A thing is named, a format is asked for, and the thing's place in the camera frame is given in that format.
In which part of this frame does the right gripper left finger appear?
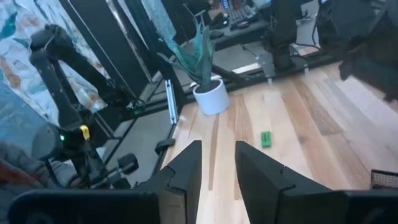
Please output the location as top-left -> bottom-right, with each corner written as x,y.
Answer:
8,139 -> 203,224

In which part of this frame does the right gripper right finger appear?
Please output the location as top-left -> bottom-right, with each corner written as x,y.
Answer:
235,140 -> 398,224

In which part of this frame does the black mesh desk organizer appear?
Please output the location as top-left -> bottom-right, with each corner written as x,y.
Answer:
369,169 -> 398,190

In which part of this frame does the green eraser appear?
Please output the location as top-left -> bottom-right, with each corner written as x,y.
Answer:
260,131 -> 272,149

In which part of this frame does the grey side desk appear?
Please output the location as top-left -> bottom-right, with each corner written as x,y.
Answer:
174,0 -> 315,52

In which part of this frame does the green plant in white pot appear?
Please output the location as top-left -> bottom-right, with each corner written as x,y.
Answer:
157,4 -> 231,116

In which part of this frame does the black keyboard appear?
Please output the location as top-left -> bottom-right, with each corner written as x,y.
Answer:
228,3 -> 258,28

